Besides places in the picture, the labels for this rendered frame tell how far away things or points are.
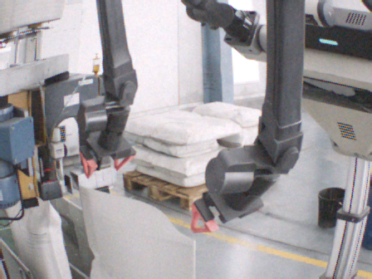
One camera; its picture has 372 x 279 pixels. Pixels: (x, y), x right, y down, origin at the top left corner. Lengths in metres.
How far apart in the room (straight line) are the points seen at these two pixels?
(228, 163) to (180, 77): 6.28
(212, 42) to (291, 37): 6.61
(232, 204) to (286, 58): 0.32
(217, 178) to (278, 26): 0.29
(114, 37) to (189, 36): 6.06
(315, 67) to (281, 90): 0.43
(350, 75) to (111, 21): 0.56
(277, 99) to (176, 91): 6.30
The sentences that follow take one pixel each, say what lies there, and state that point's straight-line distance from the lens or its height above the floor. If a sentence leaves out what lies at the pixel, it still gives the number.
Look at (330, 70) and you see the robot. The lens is 1.15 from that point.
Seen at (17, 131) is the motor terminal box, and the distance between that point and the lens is 1.04.
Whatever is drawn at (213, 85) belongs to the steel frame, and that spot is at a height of 0.49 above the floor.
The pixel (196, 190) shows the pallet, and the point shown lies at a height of 0.14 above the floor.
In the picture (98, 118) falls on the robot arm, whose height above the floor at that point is 1.27.
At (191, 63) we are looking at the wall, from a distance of 7.19.
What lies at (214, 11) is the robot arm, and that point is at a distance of 1.21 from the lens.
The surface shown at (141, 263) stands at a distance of 1.17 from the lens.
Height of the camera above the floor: 1.49
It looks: 13 degrees down
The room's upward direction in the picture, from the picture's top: 1 degrees counter-clockwise
